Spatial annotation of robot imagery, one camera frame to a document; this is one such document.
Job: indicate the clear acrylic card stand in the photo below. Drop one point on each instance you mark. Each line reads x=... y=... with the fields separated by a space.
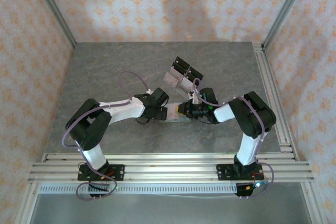
x=185 y=91

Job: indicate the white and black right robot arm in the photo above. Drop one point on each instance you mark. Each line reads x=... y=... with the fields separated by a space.
x=246 y=150

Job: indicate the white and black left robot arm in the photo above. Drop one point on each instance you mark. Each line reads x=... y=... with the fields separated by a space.
x=123 y=111

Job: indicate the aluminium mounting rail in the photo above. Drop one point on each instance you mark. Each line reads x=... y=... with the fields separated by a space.
x=170 y=169

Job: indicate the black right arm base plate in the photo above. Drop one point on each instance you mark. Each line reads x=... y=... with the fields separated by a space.
x=223 y=172

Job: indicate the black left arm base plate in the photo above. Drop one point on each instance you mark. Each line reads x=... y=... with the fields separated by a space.
x=119 y=172

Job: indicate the aluminium side rail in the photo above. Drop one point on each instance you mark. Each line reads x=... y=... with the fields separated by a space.
x=273 y=103

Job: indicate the aluminium frame post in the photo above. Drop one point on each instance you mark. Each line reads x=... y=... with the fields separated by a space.
x=52 y=6
x=286 y=6

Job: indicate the aluminium frame leg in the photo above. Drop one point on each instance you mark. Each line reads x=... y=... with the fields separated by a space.
x=27 y=203
x=312 y=203

